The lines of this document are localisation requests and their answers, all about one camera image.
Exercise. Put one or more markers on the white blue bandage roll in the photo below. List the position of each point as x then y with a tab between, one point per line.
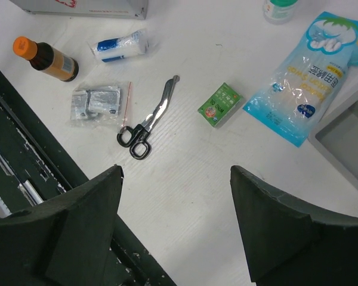
135	44

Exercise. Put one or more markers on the grey metal first aid box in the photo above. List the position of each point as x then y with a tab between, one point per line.
93	8

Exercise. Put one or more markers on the brown bottle orange cap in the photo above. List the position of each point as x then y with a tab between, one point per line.
44	58

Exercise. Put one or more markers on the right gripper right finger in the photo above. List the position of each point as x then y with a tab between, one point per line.
288	241

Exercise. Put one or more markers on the grey plastic divider tray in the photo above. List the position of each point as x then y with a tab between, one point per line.
336	138

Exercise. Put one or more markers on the small green box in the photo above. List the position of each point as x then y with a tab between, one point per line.
219	104

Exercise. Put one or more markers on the blue cotton swab bag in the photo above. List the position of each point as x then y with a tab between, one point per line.
300	90

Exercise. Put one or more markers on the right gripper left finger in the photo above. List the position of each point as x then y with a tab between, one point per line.
65	240

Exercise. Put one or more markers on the black handled bandage scissors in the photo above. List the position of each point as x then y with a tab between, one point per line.
135	139

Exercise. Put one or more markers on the alcohol wipe packets bag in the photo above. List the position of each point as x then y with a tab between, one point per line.
100	105

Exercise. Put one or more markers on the clear bottle white cap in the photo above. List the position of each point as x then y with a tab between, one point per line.
279	11

